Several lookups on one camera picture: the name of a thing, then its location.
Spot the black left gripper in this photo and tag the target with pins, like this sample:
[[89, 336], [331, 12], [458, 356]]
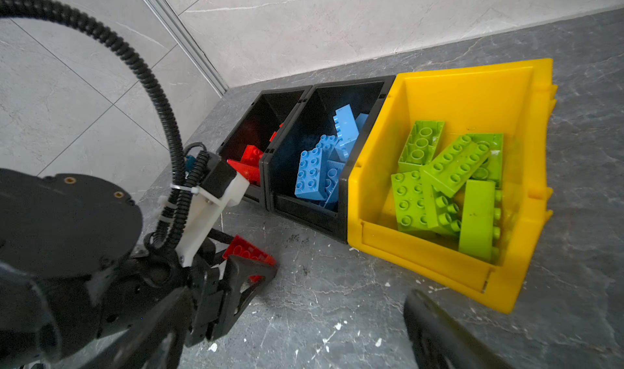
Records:
[[217, 306]]

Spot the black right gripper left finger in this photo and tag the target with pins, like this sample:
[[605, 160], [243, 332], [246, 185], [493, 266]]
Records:
[[157, 341]]

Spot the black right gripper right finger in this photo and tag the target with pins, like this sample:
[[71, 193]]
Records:
[[439, 341]]

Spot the red lego plate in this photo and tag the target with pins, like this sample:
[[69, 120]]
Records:
[[239, 247]]

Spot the red arch lego piece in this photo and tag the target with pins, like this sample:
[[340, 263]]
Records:
[[252, 156]]

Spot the blue long lego brick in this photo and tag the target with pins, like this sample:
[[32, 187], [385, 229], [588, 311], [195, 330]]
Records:
[[311, 175]]

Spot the blue square lego brick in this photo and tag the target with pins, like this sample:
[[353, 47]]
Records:
[[327, 144]]

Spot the green long lego brick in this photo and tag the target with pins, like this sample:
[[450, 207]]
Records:
[[455, 165]]

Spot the red long lego brick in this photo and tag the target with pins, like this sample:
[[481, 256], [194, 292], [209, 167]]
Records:
[[249, 172]]

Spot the black plastic bin left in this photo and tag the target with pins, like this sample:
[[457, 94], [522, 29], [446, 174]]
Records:
[[260, 126]]

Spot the yellow plastic bin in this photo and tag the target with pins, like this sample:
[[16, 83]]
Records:
[[515, 99]]

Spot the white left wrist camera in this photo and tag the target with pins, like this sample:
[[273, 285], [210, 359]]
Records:
[[221, 187]]

